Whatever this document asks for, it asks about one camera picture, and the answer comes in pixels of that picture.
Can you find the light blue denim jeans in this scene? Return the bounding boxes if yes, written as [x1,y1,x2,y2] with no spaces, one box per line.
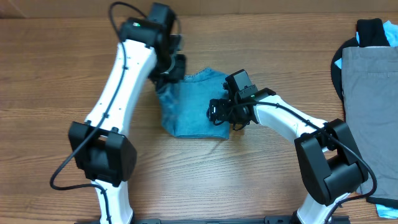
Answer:
[156,68,229,139]

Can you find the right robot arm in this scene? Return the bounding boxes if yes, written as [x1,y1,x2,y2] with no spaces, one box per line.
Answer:
[206,70,370,223]

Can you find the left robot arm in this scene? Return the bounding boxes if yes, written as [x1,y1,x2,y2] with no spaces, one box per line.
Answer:
[68,2,186,223]

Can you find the grey folded trousers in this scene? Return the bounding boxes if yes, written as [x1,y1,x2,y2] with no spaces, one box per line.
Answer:
[341,47,397,200]

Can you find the black garment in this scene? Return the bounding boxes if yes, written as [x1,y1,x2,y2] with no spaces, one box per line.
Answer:
[330,17,398,210]

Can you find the light blue garment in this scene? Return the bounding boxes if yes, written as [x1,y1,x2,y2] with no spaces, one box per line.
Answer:
[334,20,398,220]

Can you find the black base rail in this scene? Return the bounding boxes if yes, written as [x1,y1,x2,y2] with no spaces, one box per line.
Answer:
[74,214,352,224]

